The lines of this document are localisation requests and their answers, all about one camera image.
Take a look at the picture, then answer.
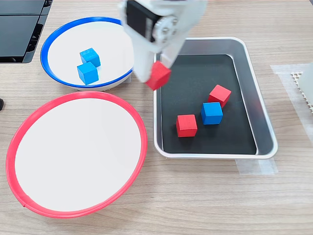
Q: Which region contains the white plate blue rim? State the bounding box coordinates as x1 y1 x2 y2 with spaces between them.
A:
40 16 135 93

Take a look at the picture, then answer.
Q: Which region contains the pale perforated plate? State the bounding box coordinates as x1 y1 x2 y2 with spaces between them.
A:
291 70 313 115

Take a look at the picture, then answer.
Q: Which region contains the black mat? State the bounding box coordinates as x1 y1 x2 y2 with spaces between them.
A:
160 54 257 155

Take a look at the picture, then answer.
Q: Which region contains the red cube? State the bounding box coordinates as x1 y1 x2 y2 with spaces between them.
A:
207 84 232 108
145 60 172 91
176 114 198 138

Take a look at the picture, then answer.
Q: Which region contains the black flat electronic device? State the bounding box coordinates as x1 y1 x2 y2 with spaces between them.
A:
0 0 53 64

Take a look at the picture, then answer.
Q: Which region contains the blue cube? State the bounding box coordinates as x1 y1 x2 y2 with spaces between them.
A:
79 47 101 68
201 102 224 125
76 61 99 86

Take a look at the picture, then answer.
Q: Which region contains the clear tape strip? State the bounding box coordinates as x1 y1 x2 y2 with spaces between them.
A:
235 158 279 176

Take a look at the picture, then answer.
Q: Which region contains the steel tray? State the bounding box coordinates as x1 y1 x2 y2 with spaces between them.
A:
153 37 279 160

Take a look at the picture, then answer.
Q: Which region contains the white plate red rim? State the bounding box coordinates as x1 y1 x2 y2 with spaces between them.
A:
5 91 148 219

